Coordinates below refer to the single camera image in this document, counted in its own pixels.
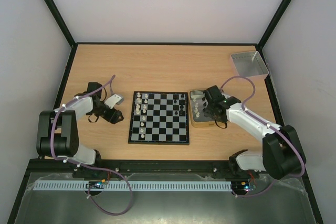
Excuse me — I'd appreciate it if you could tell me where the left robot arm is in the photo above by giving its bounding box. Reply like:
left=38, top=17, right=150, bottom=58
left=36, top=82, right=123, bottom=166

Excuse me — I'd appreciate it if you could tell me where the black mounting rail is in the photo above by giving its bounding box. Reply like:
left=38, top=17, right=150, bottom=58
left=72, top=161, right=260, bottom=179

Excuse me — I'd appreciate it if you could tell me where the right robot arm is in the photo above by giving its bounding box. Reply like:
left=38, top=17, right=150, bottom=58
left=203, top=86, right=306, bottom=179

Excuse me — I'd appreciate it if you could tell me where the black white chess board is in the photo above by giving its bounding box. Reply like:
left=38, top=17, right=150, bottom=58
left=128, top=91, right=190, bottom=145

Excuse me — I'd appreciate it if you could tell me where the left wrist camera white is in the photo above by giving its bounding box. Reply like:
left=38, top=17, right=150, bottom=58
left=104, top=94, right=124, bottom=109

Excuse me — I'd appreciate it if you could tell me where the black aluminium frame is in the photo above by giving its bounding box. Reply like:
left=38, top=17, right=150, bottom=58
left=6, top=0, right=325, bottom=224

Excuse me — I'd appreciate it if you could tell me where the grey slotted cable duct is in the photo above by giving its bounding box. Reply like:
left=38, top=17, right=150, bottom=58
left=33, top=180, right=232, bottom=192

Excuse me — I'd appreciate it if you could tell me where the metal tin tray with pieces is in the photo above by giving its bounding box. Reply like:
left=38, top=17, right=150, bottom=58
left=188, top=89, right=225, bottom=129

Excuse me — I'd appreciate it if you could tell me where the empty metal tin box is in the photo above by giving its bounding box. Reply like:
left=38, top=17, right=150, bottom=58
left=230, top=51, right=269, bottom=80

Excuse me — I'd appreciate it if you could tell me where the metal sheet front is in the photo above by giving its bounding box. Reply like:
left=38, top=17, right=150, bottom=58
left=15, top=174, right=316, bottom=223

